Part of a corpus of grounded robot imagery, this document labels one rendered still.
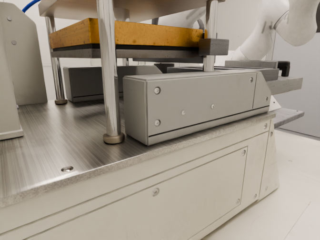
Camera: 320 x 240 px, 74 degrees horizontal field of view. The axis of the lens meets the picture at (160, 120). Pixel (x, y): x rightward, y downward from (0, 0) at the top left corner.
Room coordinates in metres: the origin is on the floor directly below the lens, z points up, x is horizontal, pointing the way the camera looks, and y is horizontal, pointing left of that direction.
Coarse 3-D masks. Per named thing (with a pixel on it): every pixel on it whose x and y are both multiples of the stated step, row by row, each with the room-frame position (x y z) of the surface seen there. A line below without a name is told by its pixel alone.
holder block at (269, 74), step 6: (192, 66) 0.60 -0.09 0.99; (198, 66) 0.60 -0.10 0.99; (216, 66) 0.61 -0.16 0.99; (222, 66) 0.60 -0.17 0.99; (228, 66) 0.60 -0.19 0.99; (168, 72) 0.55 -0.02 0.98; (174, 72) 0.53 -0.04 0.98; (180, 72) 0.51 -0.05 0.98; (264, 72) 0.45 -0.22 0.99; (270, 72) 0.47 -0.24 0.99; (276, 72) 0.49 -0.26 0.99; (264, 78) 0.46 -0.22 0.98; (270, 78) 0.47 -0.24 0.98; (276, 78) 0.49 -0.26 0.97
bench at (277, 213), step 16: (288, 144) 0.63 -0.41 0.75; (304, 144) 0.63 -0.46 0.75; (288, 160) 0.52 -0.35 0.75; (304, 160) 0.52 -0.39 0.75; (288, 176) 0.44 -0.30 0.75; (304, 176) 0.44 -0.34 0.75; (272, 192) 0.38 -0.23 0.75; (288, 192) 0.38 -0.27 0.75; (304, 192) 0.38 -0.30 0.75; (256, 208) 0.33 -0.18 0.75; (272, 208) 0.33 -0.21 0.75; (288, 208) 0.33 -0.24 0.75; (304, 208) 0.33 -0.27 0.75; (224, 224) 0.29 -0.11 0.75; (240, 224) 0.29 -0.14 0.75; (256, 224) 0.29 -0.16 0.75; (272, 224) 0.29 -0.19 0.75; (288, 224) 0.29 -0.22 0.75
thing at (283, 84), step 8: (232, 64) 0.63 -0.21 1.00; (240, 64) 0.61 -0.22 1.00; (248, 64) 0.59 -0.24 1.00; (256, 64) 0.57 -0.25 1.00; (264, 64) 0.55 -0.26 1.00; (272, 64) 0.54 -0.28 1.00; (272, 80) 0.47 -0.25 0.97; (280, 80) 0.48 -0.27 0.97; (288, 80) 0.50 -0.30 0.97; (296, 80) 0.53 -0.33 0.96; (272, 88) 0.46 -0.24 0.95; (280, 88) 0.48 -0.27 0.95; (288, 88) 0.51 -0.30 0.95; (296, 88) 0.53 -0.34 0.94
